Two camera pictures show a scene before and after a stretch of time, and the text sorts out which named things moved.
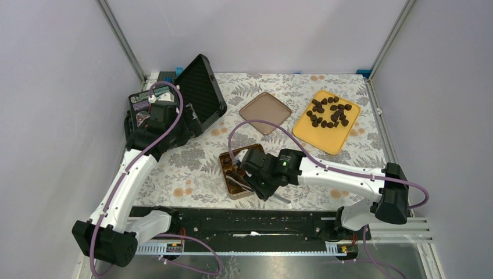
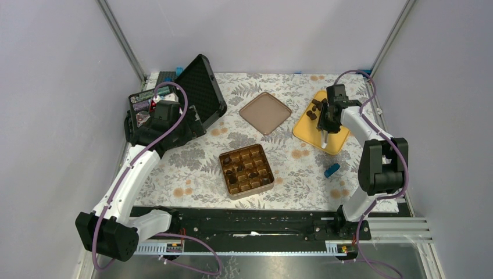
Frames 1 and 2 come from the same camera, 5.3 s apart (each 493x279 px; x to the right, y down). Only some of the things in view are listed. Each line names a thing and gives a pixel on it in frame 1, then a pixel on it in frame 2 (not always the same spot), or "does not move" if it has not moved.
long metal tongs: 272,196 -> 324,138
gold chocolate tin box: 236,181 does not move
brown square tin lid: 265,107 does not move
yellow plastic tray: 326,121 does not move
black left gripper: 191,128 does not move
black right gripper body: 261,185 -> 325,122
